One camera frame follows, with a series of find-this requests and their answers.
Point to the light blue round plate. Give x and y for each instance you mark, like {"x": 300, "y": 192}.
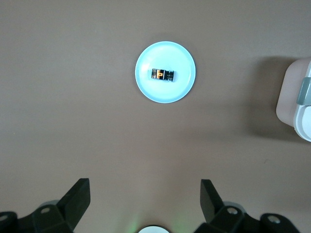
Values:
{"x": 165, "y": 92}

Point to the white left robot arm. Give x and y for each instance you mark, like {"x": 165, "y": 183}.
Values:
{"x": 153, "y": 230}

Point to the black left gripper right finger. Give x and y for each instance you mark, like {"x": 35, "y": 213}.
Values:
{"x": 213, "y": 208}

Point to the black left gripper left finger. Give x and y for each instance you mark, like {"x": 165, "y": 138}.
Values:
{"x": 70, "y": 206}

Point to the white lidded storage box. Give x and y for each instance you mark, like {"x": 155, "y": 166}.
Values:
{"x": 291, "y": 97}

